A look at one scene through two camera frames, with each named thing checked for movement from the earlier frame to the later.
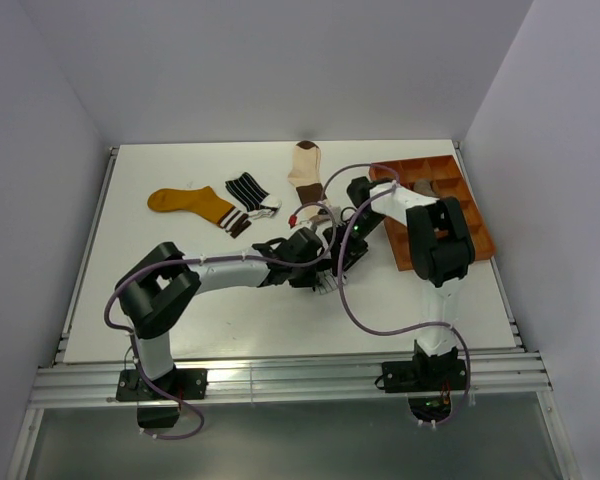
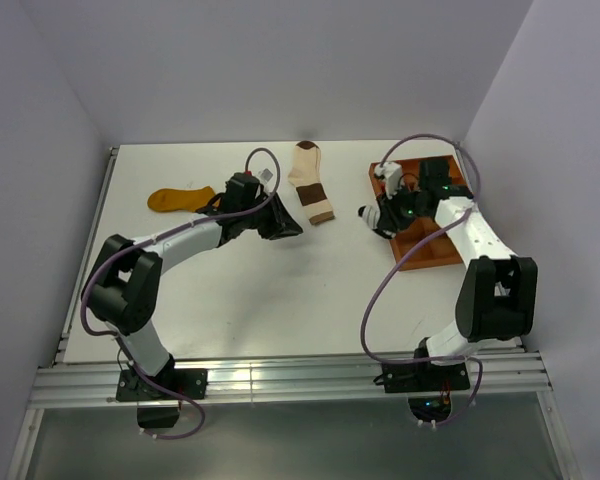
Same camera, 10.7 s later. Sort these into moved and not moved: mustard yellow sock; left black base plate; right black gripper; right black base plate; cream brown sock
Moved: right black gripper
Not moved: cream brown sock; left black base plate; mustard yellow sock; right black base plate
